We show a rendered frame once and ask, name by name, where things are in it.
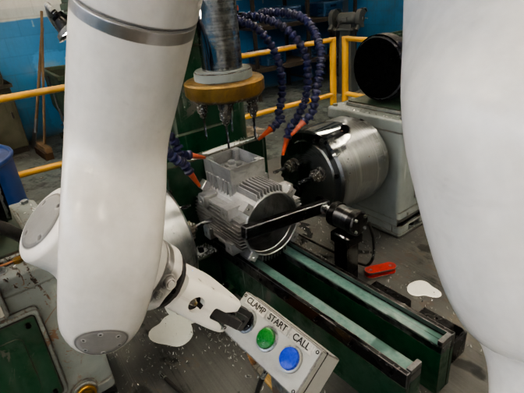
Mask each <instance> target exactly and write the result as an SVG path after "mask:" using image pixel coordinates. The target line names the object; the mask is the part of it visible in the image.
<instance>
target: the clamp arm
mask: <svg viewBox="0 0 524 393"><path fill-rule="evenodd" d="M324 205H325V206H329V205H330V201H329V200H325V199H323V200H318V201H316V202H313V203H311V204H306V205H303V206H301V207H297V208H294V209H291V210H288V211H284V212H281V213H279V214H275V215H272V216H270V217H266V218H262V219H260V220H257V221H253V222H250V223H247V224H244V225H241V237H242V238H243V239H245V240H248V239H252V238H255V237H258V236H259V235H263V234H266V233H269V232H273V231H275V230H277V229H280V228H284V227H286V226H289V225H293V224H295V223H297V222H300V221H304V220H306V219H309V218H313V217H315V216H317V215H320V214H325V213H324V210H321V209H322V208H323V209H324V208H325V206H324Z"/></svg>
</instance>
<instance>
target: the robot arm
mask: <svg viewBox="0 0 524 393"><path fill-rule="evenodd" d="M202 1H203V0H69V1H68V17H67V35H66V54H65V101H64V135H63V152H62V177H61V188H58V189H56V190H55V191H53V192H52V193H50V194H49V195H48V196H46V197H45V198H44V199H43V200H42V201H41V202H40V203H39V205H38V206H37V207H36V209H35V210H34V212H33V213H32V215H31V216H30V218H29V219H28V221H27V223H26V225H25V227H24V229H23V232H22V235H21V238H20V242H19V253H20V256H21V257H22V259H23V260H24V261H25V262H27V263H28V264H32V265H34V266H36V267H39V268H41V269H43V270H46V271H48V272H50V273H51V274H53V275H54V276H55V278H56V279H57V318H58V327H59V330H60V332H61V334H62V337H63V338H64V339H65V341H66V342H67V343H68V344H69V346H70V347H72V348H73V349H75V350H76V351H78V352H81V353H83V354H87V355H104V354H108V353H110V352H114V351H116V350H118V349H120V348H121V347H123V346H124V345H126V344H127V343H128V342H129V341H130V340H131V339H132V338H133V337H134V336H135V334H136V333H137V332H138V331H139V329H140V326H141V324H142V323H143V320H144V318H145V316H146V313H147V311H148V310H159V309H161V308H163V307H165V308H167V309H169V310H171V311H173V312H175V313H176V314H178V315H180V316H182V317H185V318H186V319H188V320H191V321H192V322H195V323H197V324H199V325H201V326H203V327H205V328H208V329H210V330H212V331H216V332H223V331H225V330H224V328H223V327H222V326H221V325H220V324H219V323H218V322H220V323H223V324H226V325H228V326H229V327H231V328H234V329H236V330H238V331H242V330H243V328H244V327H245V326H246V324H247V323H248V321H249V319H250V318H251V317H252V315H253V313H252V312H250V311H249V310H248V309H247V308H245V307H244V306H242V305H241V303H240V301H239V300H238V299H237V298H236V297H235V296H234V295H233V294H231V293H230V291H229V290H227V289H226V288H225V287H224V286H222V285H221V284H220V283H218V282H217V281H216V280H214V279H213V278H212V277H211V276H210V275H208V274H206V273H204V272H202V271H200V270H198V269H196V268H195V267H192V266H190V265H188V264H186V262H185V259H184V257H183V256H182V254H181V253H180V251H179V249H177V248H176V247H175V246H173V245H172V244H170V243H168V242H166V241H164V240H163V235H164V226H165V204H166V182H167V155H168V142H169V137H170V133H171V130H172V124H173V121H174V117H175V112H176V109H177V105H178V102H179V96H180V93H181V89H182V84H183V80H184V77H185V74H186V68H187V64H188V61H189V55H190V52H191V48H192V44H193V39H194V34H195V31H196V28H197V22H198V18H199V15H200V8H201V5H202ZM401 113H402V131H403V138H404V143H405V152H406V157H407V160H408V164H409V170H410V174H411V178H412V184H413V187H414V190H415V194H416V199H417V203H418V206H419V209H420V215H421V218H422V221H423V227H424V230H425V233H426V236H427V241H428V244H429V247H430V251H431V255H432V257H433V260H434V264H435V267H436V269H437V273H438V276H439V279H440V281H441V284H442V286H443V289H444V292H445V294H446V296H447V297H448V301H449V303H450V304H451V307H452V309H453V310H454V311H455V314H456V315H457V317H458V319H459V320H460V322H461V324H462V325H463V327H464V328H465V329H466V330H467V331H468V332H469V333H470V334H471V335H472V336H473V337H474V338H475V339H476V340H477V341H478V342H479V343H480V344H481V347H482V349H483V353H484V355H485V359H486V362H487V372H488V383H489V393H524V0H404V4H403V31H402V68H401Z"/></svg>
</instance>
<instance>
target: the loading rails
mask: <svg viewBox="0 0 524 393"><path fill-rule="evenodd" d="M208 243H209V245H211V246H213V247H214V248H215V249H216V250H217V251H218V253H219V258H220V264H221V273H222V279H223V283H222V284H221V285H222V286H224V287H225V288H226V289H227V290H229V291H230V293H231V294H233V295H234V294H235V293H236V294H237V295H239V296H240V297H241V298H242V297H243V296H244V294H245V293H246V292H249V293H252V294H253V295H254V296H256V297H257V298H259V299H262V300H263V301H264V302H266V303H267V304H268V305H269V306H271V307H272V308H274V309H275V310H277V311H278V312H279V313H280V314H281V315H282V316H284V317H285V318H287V319H288V320H289V321H291V322H292V323H293V324H294V325H295V326H297V327H298V328H299V329H301V330H302V331H304V332H305V333H306V334H308V335H309V336H310V337H311V338H312V339H314V340H315V341H316V342H318V343H319V344H320V345H322V346H323V347H325V348H326V349H327V350H328V351H329V352H331V353H332V354H333V355H335V356H336V357H338V359H339V361H338V363H337V365H336V367H335V368H334V370H333V372H334V373H335V374H337V375H338V376H339V377H340V378H341V379H342V380H344V381H345V382H346V383H347V384H349V385H350V386H351V387H353V388H354V389H355V390H357V391H358V392H359V393H419V388H420V384H421V385H423V386H424V387H425V388H426V389H428V390H429V391H431V392H433V393H438V392H439V391H440V390H441V389H442V388H443V387H444V386H445V385H446V384H447V383H448V377H449V372H450V366H451V356H452V351H453V345H454V340H455V332H453V331H452V330H450V329H448V328H446V327H445V326H443V325H441V324H439V323H438V322H436V321H434V320H432V319H430V318H429V317H427V316H425V315H423V314H421V313H420V312H418V311H416V310H414V309H413V308H411V307H409V306H407V305H405V304H404V303H401V302H400V301H398V300H397V299H395V298H393V297H391V296H389V295H388V294H386V293H384V292H382V291H381V290H379V289H376V288H375V287H373V286H372V285H370V284H368V283H366V282H364V281H363V280H361V279H359V278H357V277H356V276H354V275H352V274H350V273H349V272H347V271H345V270H343V269H341V268H340V267H338V266H336V265H334V264H333V263H331V262H329V261H327V260H325V259H324V258H322V257H320V256H318V255H316V254H315V253H313V252H311V251H309V250H308V249H306V248H304V247H302V246H301V245H299V244H297V243H295V242H292V241H290V240H289V241H288V243H287V244H286V250H285V249H284V252H282V251H281V254H278V257H277V256H276V255H275V258H274V257H272V259H271V258H270V260H267V261H265V260H264V261H261V260H259V259H258V258H257V260H256V261H255V262H253V261H248V260H246V259H245V258H244V257H242V256H240V253H238V254H236V255H235V256H232V255H231V254H230V253H228V252H227V251H226V248H225V244H223V243H222V242H220V241H219V240H218V237H216V238H214V239H208Z"/></svg>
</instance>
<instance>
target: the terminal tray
mask: <svg viewBox="0 0 524 393"><path fill-rule="evenodd" d="M234 148H236V150H233V149H234ZM208 157H211V158H208ZM231 166H232V167H233V168H230V167H231ZM204 168H205V172H206V177H207V181H208V182H209V183H210V186H213V188H214V187H215V189H218V191H219V190H221V192H224V194H225V193H226V195H229V197H231V196H234V195H235V193H236V192H237V190H236V185H237V186H239V183H243V181H246V179H248V180H249V178H252V177H254V178H255V176H256V177H258V176H260V177H261V176H263V177H265V178H266V176H265V173H266V172H265V163H264V158H262V157H261V156H258V155H256V154H253V153H250V152H248V151H246V150H243V149H240V148H238V147H233V148H231V149H228V150H224V151H222V152H219V153H216V154H212V155H210V156H206V159H204Z"/></svg>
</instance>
